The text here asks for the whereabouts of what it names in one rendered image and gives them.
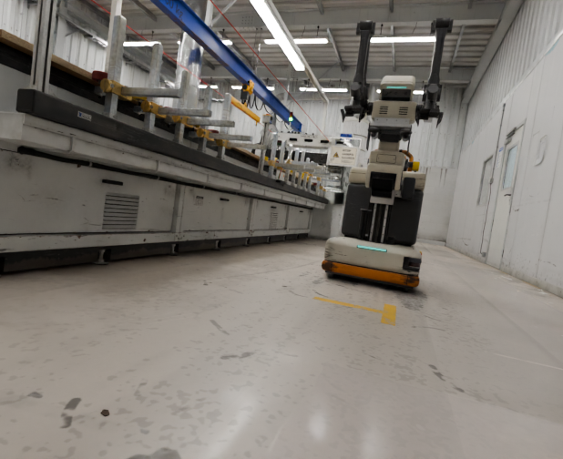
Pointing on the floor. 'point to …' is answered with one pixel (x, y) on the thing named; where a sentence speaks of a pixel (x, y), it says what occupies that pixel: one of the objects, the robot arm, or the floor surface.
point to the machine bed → (97, 189)
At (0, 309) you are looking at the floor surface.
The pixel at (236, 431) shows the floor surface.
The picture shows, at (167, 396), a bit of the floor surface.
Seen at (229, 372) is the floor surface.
